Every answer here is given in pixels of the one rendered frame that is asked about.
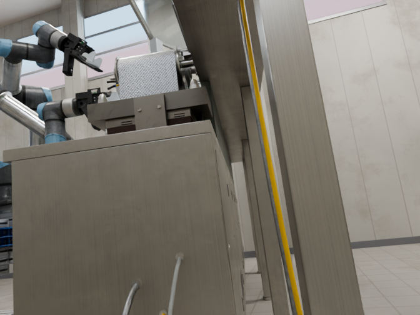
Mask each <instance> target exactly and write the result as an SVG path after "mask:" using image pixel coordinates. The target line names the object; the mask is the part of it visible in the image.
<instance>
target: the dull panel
mask: <svg viewBox="0 0 420 315"><path fill-rule="evenodd" d="M204 86H205V87H206V89H207V93H208V96H209V99H210V102H211V109H212V118H209V119H206V120H210V121H211V124H212V126H213V129H214V132H215V134H216V137H217V140H218V143H219V145H220V148H221V151H222V154H223V156H224V159H225V161H226V164H227V167H228V169H229V172H230V175H231V177H232V181H233V182H234V179H233V170H232V166H231V160H230V157H229V153H228V148H227V145H226V141H225V138H224V133H223V129H222V126H221V122H220V118H219V114H218V110H217V107H216V103H215V100H214V95H213V90H212V88H211V83H210V81H205V82H201V87H204Z"/></svg>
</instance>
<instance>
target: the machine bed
mask: <svg viewBox="0 0 420 315"><path fill-rule="evenodd" d="M206 133H212V135H213V137H214V140H215V142H216V144H217V147H218V149H219V152H220V154H221V157H222V160H223V161H224V164H225V166H226V169H227V171H228V173H229V176H230V178H231V181H232V183H233V180H232V177H231V175H230V172H229V169H228V167H227V164H226V161H225V159H224V156H223V153H222V151H221V148H220V145H219V143H218V139H217V137H216V134H215V132H214V129H213V126H212V124H211V121H210V120H205V121H197V122H189V123H184V124H176V125H171V126H163V127H155V128H151V129H142V130H138V131H129V132H122V133H117V134H108V135H104V136H96V137H88V138H83V139H75V140H70V141H62V142H54V143H49V144H41V145H37V146H28V147H20V148H16V149H8V150H3V151H2V162H3V163H8V164H12V162H13V161H20V160H25V159H33V158H41V157H46V156H55V155H60V154H67V153H76V152H81V151H89V150H94V149H102V148H110V147H115V146H123V145H128V144H137V143H145V142H149V141H158V140H163V139H171V138H180V137H184V136H192V135H197V134H206ZM233 186H234V183H233Z"/></svg>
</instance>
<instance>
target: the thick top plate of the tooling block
mask: <svg viewBox="0 0 420 315"><path fill-rule="evenodd" d="M160 94H164V95H165V100H166V111H172V110H177V109H185V108H190V109H191V111H192V113H193V114H194V117H195V118H196V113H202V118H203V119H209V118H213V115H212V109H211V102H210V99H209V96H208V92H207V89H206V87H205V86H204V87H196V88H192V89H184V90H180V91H172V92H164V93H160ZM133 98H135V97H132V98H128V99H120V100H116V101H108V102H101V103H96V104H88V105H87V118H88V122H89V123H91V124H92V125H94V126H96V127H97V128H99V129H101V130H103V131H105V132H106V129H105V127H106V121H107V120H112V119H119V118H127V117H132V116H135V115H134V101H133Z"/></svg>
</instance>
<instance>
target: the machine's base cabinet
mask: <svg viewBox="0 0 420 315"><path fill-rule="evenodd" d="M177 253H183V254H184V259H183V260H182V261H181V263H180V267H179V272H178V276H177V283H176V291H175V296H174V305H173V310H172V315H246V287H245V261H244V248H243V242H242V237H241V228H240V223H239V214H238V202H237V199H236V193H235V188H234V186H233V183H232V181H231V178H230V176H229V173H228V171H227V169H226V166H225V164H224V161H223V159H222V157H221V154H220V152H219V149H218V147H217V144H216V142H215V140H214V137H213V134H212V133H211V132H210V133H206V134H197V135H192V136H184V137H176V138H171V139H163V140H158V141H149V142H142V143H137V144H128V145H123V146H115V147H107V148H102V149H94V150H89V151H81V152H72V153H67V154H60V155H55V156H46V157H38V158H33V159H25V160H20V161H13V162H12V261H13V311H14V315H122V313H123V309H124V305H125V303H126V299H127V297H128V294H129V292H130V290H131V282H132V281H133V280H134V279H140V280H141V281H142V286H141V288H140V289H138V290H137V292H136V294H135V297H134V299H133V302H132V305H131V309H130V312H129V315H160V314H159V312H160V310H161V309H162V308H166V309H167V310H168V309H169V300H170V295H171V288H172V283H173V276H174V270H175V267H176V263H177V260H176V254H177Z"/></svg>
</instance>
